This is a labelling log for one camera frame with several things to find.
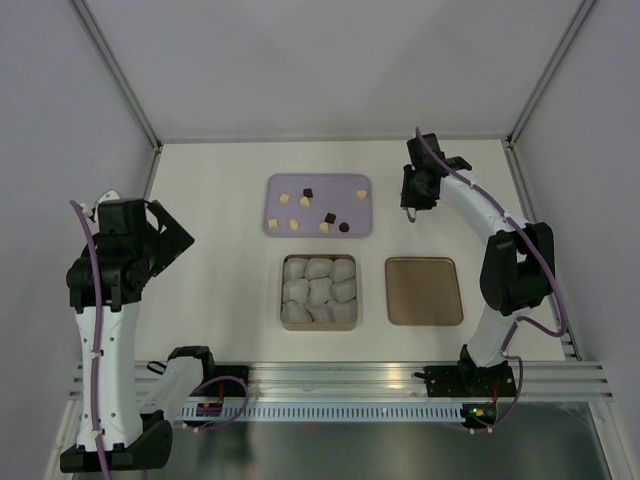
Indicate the gold tin box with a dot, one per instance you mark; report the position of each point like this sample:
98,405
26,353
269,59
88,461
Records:
319,293

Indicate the gold tin lid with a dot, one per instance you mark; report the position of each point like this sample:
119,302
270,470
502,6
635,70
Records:
422,291

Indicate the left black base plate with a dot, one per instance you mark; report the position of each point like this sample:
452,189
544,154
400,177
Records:
224,380

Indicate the white slotted cable duct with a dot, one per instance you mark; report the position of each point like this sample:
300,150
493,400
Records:
333,412

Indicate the purple tray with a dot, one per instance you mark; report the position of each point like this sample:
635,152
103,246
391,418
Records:
332,193

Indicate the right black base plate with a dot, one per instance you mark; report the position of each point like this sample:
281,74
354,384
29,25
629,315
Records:
464,381

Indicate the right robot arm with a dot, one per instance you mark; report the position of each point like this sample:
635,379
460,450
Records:
517,272

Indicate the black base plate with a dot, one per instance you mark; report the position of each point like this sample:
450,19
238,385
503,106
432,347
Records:
464,381
224,380

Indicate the aluminium rail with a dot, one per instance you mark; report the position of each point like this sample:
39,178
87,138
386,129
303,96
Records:
397,381

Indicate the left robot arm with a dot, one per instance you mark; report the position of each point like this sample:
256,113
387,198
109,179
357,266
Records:
117,432

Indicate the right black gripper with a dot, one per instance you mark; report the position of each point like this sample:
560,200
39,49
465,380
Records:
407,198

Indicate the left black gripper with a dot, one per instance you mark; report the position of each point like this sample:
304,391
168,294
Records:
173,240

